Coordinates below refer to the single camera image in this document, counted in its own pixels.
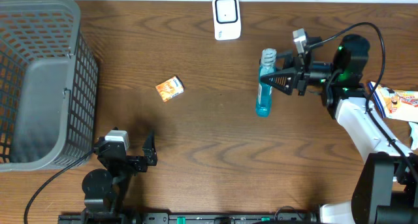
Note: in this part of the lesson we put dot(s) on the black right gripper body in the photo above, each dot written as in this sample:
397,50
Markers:
322,72

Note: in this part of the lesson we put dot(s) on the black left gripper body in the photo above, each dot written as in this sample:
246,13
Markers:
134,164

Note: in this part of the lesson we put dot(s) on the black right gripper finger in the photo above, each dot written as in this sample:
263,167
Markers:
283,80
288,59

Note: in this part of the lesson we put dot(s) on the teal mouthwash bottle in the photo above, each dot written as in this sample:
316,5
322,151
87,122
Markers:
264,94

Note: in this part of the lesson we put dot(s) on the orange small box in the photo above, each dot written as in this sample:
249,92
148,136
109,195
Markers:
170,88

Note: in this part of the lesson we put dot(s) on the yellow snack bag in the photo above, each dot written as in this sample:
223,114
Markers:
396,104

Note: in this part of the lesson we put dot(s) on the light teal pouch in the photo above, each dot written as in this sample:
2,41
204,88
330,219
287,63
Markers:
414,135

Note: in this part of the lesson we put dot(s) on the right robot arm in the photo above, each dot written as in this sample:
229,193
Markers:
387,188

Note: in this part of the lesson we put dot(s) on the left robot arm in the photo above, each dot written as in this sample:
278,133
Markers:
105,188

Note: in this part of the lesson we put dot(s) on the white barcode scanner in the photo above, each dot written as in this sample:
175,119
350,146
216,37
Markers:
227,19

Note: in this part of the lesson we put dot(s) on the grey plastic shopping basket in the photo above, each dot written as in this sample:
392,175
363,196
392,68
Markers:
49,80

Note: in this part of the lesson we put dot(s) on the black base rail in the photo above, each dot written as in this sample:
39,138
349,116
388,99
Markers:
165,218

